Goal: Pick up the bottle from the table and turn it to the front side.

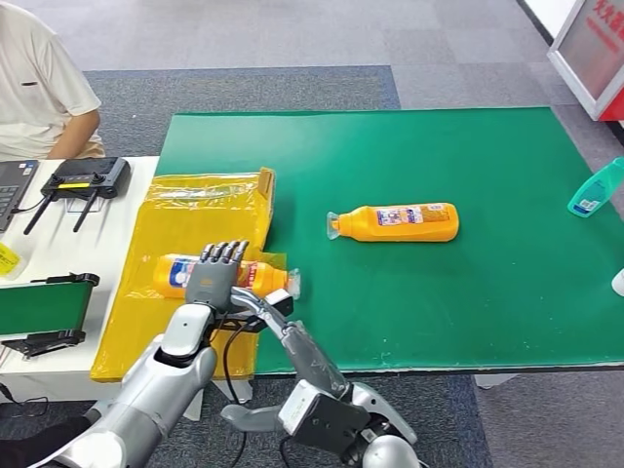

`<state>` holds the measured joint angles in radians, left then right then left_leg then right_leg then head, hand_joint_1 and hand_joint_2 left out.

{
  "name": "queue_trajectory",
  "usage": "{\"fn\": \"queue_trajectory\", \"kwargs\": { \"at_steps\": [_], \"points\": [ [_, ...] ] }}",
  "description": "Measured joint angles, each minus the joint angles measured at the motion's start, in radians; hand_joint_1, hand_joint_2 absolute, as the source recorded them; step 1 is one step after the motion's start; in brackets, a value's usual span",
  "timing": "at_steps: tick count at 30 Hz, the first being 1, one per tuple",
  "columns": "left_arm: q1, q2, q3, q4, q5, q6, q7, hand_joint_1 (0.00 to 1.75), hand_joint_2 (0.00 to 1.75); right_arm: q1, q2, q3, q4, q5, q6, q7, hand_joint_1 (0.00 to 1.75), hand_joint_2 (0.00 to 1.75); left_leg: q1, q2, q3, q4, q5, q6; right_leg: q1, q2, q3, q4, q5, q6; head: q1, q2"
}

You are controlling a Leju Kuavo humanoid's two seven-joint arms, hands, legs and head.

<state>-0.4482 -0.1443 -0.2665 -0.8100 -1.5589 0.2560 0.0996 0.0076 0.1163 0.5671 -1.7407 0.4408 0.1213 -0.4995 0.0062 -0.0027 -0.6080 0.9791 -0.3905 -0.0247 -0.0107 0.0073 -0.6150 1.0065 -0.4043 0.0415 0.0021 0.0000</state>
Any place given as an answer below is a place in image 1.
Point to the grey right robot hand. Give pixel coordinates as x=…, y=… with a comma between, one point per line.
x=317, y=362

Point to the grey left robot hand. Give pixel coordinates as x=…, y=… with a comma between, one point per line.
x=212, y=284

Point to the orange bottle with label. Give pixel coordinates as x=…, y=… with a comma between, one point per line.
x=265, y=278
x=370, y=226

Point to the person's forearm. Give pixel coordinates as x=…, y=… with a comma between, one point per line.
x=78, y=136

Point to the teal plastic bottle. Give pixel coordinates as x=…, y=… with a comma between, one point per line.
x=594, y=189

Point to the yellow film wrapped cardboard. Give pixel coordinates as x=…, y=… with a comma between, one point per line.
x=195, y=213

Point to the white table foot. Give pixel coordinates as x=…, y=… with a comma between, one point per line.
x=200, y=404
x=495, y=381
x=238, y=389

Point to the green table mat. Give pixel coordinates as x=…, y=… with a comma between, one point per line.
x=414, y=303

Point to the black remote controller with antennas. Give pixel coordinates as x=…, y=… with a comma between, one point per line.
x=87, y=174

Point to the small green belt conveyor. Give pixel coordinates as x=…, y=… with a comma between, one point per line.
x=38, y=310

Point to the yellow sticker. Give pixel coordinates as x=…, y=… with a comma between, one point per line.
x=7, y=261

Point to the grey laptop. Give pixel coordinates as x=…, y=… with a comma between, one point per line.
x=12, y=190

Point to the person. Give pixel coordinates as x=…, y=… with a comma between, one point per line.
x=34, y=77

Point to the white object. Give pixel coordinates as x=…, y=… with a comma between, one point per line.
x=619, y=284

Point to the red and white sign stand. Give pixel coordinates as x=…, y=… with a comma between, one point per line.
x=592, y=45

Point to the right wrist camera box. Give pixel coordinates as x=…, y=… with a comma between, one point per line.
x=327, y=420

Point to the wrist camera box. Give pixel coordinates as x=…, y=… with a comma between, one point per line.
x=327, y=420
x=280, y=300

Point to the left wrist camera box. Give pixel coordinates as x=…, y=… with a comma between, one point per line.
x=280, y=300

